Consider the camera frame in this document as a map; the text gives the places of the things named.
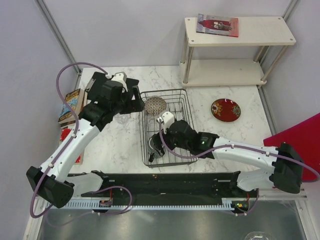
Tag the black wire dish rack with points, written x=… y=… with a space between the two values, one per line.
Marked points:
x=178 y=104

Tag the red floral plate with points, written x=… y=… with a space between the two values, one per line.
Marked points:
x=225 y=110

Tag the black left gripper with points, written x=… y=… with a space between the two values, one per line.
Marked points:
x=138 y=104

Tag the grey ceramic mug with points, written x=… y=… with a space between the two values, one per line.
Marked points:
x=153 y=151

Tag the black clipboard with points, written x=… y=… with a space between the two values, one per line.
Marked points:
x=94 y=87

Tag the white two-tier shelf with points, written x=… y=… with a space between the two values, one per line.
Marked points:
x=247 y=60

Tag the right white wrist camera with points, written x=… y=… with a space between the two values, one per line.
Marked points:
x=166 y=119

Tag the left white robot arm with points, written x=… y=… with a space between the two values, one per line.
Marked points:
x=51 y=180

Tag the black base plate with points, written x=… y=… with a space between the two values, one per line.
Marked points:
x=170 y=189

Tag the red folder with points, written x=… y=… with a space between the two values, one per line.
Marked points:
x=304 y=138

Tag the red cover book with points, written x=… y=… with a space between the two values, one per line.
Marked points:
x=66 y=129

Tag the patterned beige bowl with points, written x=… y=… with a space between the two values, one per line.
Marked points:
x=155 y=105

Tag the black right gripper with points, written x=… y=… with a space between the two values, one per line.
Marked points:
x=157 y=141

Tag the white cable duct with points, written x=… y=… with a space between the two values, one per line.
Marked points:
x=89 y=204

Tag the red illustrated booklet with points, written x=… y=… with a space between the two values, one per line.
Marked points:
x=217 y=25

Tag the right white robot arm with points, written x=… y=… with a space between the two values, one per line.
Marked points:
x=277 y=167

